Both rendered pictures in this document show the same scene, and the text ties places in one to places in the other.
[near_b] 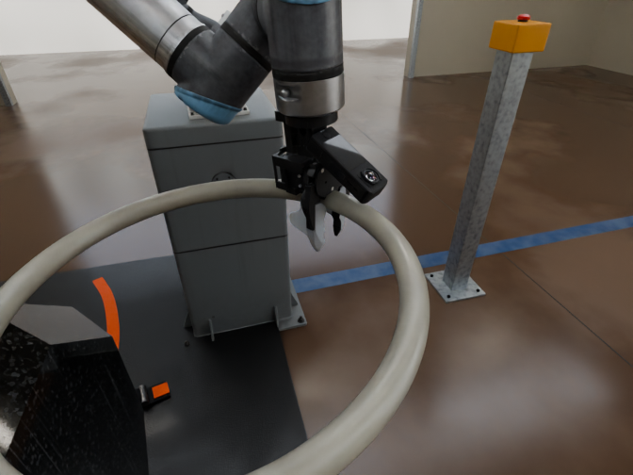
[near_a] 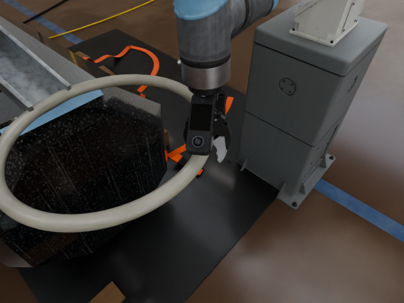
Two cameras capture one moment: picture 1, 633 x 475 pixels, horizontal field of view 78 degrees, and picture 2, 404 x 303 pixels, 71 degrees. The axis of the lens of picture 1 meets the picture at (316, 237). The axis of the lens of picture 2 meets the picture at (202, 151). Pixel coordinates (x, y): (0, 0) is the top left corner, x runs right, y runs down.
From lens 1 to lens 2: 50 cm
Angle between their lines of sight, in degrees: 45
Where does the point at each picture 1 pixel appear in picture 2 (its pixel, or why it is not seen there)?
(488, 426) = not seen: outside the picture
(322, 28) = (189, 36)
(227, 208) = (282, 103)
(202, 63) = not seen: hidden behind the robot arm
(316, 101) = (187, 77)
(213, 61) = not seen: hidden behind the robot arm
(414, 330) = (91, 218)
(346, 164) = (192, 124)
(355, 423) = (33, 216)
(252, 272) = (280, 153)
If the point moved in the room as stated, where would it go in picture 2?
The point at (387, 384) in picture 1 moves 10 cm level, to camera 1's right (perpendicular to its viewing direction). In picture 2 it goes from (55, 219) to (70, 272)
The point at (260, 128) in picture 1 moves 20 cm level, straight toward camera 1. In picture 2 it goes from (327, 62) to (293, 83)
